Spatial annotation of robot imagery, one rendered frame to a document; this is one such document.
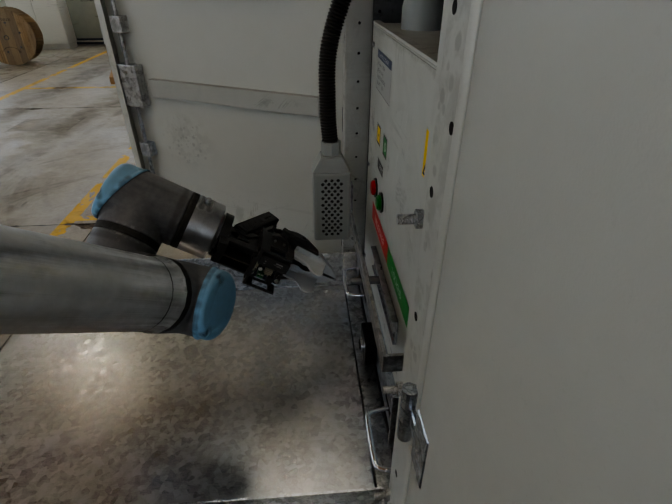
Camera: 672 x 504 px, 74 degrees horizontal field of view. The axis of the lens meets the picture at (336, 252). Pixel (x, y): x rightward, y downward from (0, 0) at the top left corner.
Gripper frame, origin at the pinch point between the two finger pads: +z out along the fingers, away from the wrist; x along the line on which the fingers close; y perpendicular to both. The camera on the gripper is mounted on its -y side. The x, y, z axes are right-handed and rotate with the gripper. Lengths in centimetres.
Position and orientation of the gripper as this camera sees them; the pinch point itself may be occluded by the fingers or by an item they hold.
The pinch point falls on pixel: (327, 272)
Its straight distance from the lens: 78.1
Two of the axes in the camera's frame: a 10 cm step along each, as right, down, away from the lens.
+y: 0.8, 5.4, -8.4
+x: 5.0, -7.5, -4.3
